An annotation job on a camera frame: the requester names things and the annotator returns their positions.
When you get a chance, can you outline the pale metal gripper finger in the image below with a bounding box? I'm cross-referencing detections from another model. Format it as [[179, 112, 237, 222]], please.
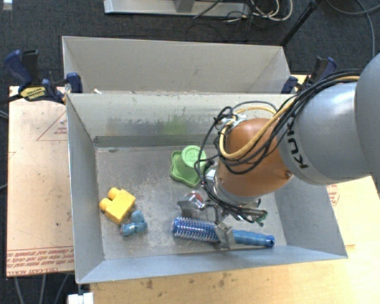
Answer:
[[213, 222, 236, 250], [177, 199, 200, 219]]

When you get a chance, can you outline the clear and red round thing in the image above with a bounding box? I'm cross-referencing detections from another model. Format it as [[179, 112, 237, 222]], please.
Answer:
[[184, 191, 206, 209]]

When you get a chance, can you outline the blue hairbrush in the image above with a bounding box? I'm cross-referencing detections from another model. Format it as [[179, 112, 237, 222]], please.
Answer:
[[172, 216, 276, 249]]

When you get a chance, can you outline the green toy cup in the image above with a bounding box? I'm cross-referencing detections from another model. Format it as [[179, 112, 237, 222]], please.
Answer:
[[170, 144, 208, 188]]

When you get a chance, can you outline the grey metal bin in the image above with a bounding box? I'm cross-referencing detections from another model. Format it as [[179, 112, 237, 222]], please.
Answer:
[[61, 35, 348, 284]]

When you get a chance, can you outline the blue toy figure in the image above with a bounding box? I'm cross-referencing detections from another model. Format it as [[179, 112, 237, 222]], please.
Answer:
[[120, 210, 148, 238]]

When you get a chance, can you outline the yellow toy building block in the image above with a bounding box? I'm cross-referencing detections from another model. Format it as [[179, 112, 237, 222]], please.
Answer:
[[99, 187, 137, 225]]

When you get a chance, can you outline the brown cardboard board red print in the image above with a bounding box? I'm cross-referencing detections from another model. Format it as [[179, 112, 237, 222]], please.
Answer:
[[6, 85, 380, 278]]

